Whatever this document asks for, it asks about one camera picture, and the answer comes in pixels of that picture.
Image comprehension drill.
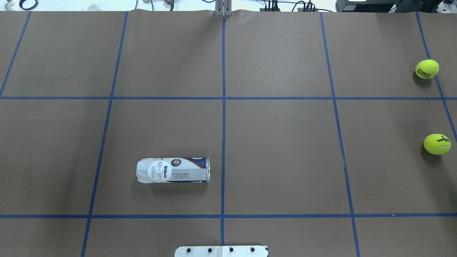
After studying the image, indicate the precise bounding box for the Wilson tennis ball can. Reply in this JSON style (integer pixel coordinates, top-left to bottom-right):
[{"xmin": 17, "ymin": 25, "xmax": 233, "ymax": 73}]
[{"xmin": 136, "ymin": 157, "xmax": 210, "ymax": 183}]

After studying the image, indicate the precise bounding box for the tennis ball Roland Garros print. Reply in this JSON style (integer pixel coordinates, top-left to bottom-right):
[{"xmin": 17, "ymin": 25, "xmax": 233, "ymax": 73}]
[{"xmin": 415, "ymin": 59, "xmax": 440, "ymax": 79}]

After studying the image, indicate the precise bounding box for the tennis ball Wilson 3 print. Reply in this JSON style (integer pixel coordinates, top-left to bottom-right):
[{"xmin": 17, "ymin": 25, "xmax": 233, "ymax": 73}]
[{"xmin": 423, "ymin": 133, "xmax": 452, "ymax": 156}]

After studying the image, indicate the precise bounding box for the white mounting plate with bolts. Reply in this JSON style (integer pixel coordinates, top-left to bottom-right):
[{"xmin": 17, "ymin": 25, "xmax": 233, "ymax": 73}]
[{"xmin": 174, "ymin": 245, "xmax": 269, "ymax": 257}]

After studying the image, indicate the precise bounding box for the grey aluminium camera post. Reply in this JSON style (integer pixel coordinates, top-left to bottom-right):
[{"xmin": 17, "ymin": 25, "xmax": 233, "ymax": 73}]
[{"xmin": 215, "ymin": 0, "xmax": 233, "ymax": 17}]

